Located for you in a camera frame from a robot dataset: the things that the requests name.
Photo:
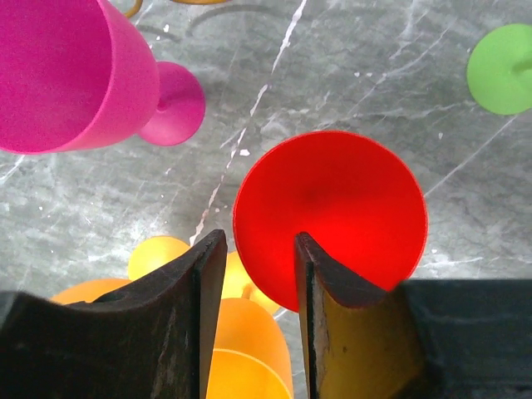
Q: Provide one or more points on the orange wine glass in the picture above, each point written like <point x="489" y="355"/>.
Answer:
<point x="250" y="356"/>
<point x="145" y="258"/>

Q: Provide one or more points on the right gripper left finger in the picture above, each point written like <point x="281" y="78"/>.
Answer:
<point x="152" y="338"/>

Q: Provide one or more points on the red wine glass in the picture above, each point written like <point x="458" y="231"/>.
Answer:
<point x="358" y="200"/>

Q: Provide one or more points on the magenta wine glass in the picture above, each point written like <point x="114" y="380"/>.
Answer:
<point x="78" y="75"/>

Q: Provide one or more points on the gold wire glass rack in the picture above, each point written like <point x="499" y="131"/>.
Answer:
<point x="131" y="12"/>

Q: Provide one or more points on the right orange wine glass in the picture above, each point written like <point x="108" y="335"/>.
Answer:
<point x="250" y="356"/>

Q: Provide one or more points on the left orange wine glass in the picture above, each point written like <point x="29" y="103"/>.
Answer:
<point x="145" y="258"/>

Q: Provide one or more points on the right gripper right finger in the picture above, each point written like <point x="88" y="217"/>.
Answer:
<point x="443" y="338"/>

